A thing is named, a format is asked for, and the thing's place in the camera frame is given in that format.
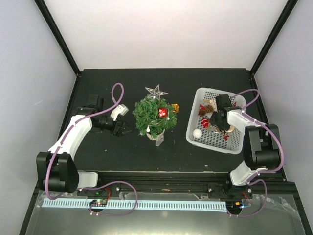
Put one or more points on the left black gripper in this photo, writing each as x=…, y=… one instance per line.
x=117, y=132

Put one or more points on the white bulb string lights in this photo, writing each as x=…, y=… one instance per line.
x=158, y=134

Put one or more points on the small green christmas tree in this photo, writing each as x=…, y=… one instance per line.
x=146, y=110

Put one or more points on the red gift box ornament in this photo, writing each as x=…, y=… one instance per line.
x=162, y=112

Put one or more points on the silver star tree topper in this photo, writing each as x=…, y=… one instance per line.
x=155, y=93

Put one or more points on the gold gift box ornament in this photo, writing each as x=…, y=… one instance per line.
x=175, y=107

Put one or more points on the white perforated plastic basket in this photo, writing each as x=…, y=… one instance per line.
x=230, y=143

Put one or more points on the red santa ornament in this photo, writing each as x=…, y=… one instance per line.
x=205, y=123

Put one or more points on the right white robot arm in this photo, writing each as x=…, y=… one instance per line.
x=262, y=150

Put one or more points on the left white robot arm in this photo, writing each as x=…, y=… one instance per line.
x=56, y=169

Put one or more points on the white ball ornament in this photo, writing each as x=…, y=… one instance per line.
x=197, y=133

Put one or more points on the brown pine cone ornament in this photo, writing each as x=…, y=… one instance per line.
x=205, y=110

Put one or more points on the right circuit board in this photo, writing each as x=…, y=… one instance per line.
x=237, y=204

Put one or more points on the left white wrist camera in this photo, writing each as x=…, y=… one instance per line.
x=119, y=110

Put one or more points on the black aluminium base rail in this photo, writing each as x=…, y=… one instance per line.
x=216, y=184

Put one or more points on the white slotted cable duct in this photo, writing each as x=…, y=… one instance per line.
x=212, y=206

